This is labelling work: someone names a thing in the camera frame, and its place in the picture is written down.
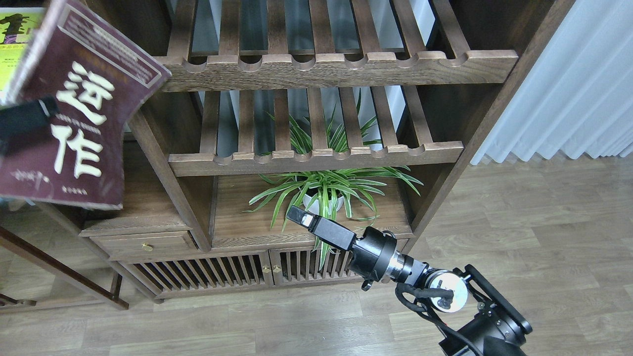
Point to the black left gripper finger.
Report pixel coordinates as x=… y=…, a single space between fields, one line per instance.
x=23 y=126

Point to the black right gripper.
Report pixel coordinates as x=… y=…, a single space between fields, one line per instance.
x=371 y=253

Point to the dark maroon book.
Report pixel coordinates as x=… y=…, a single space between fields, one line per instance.
x=99 y=78

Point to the yellow green book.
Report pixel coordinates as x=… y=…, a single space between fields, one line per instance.
x=17 y=24

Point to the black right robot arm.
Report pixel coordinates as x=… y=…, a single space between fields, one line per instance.
x=497 y=329

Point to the green spider plant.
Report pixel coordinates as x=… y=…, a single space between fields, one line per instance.
x=361 y=184

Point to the dark wooden bookshelf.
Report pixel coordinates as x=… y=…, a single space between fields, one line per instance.
x=200 y=145

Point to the white pleated curtain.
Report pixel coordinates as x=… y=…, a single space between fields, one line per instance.
x=577 y=100

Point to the dark wooden side frame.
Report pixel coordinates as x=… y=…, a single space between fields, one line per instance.
x=94 y=293

